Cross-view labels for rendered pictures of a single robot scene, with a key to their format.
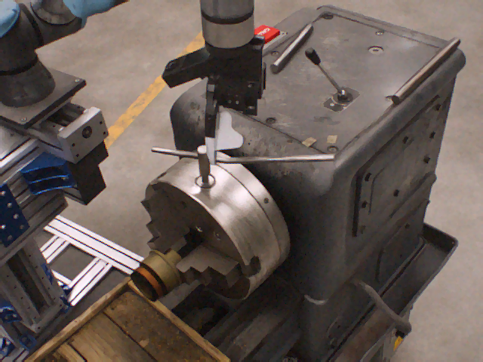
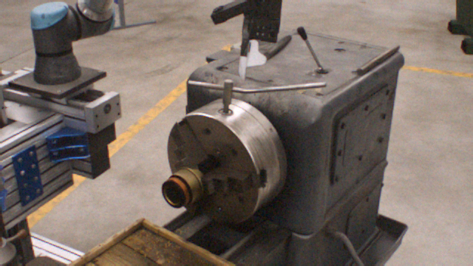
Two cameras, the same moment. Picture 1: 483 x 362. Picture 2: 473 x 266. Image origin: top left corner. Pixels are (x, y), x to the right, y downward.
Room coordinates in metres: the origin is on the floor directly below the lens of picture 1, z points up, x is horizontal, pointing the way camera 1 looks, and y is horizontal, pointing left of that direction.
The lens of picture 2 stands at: (-0.50, 0.26, 1.83)
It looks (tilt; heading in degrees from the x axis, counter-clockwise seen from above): 27 degrees down; 350
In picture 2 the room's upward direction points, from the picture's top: straight up
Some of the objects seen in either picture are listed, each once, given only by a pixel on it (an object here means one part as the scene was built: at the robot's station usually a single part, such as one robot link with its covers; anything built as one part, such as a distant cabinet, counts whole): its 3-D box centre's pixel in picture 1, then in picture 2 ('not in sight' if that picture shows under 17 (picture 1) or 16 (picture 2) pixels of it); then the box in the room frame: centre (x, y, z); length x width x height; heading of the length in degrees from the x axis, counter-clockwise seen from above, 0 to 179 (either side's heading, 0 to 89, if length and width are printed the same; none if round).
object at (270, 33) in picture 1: (263, 35); not in sight; (1.24, -0.10, 1.26); 0.06 x 0.06 x 0.02; 43
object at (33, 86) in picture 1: (20, 75); (55, 61); (1.28, 0.54, 1.21); 0.15 x 0.15 x 0.10
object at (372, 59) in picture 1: (318, 136); (296, 116); (1.06, -0.21, 1.06); 0.59 x 0.48 x 0.39; 133
